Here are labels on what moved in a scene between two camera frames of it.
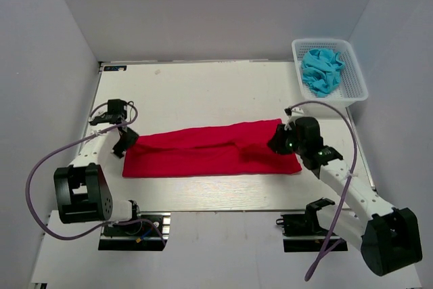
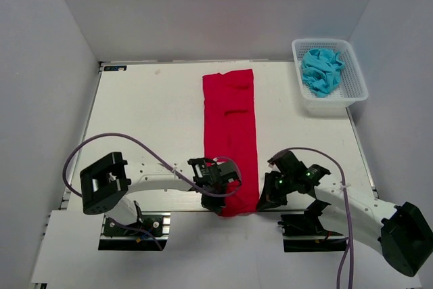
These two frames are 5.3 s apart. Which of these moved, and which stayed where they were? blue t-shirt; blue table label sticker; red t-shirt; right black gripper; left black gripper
Moved: red t-shirt; left black gripper; right black gripper
Stayed: blue table label sticker; blue t-shirt
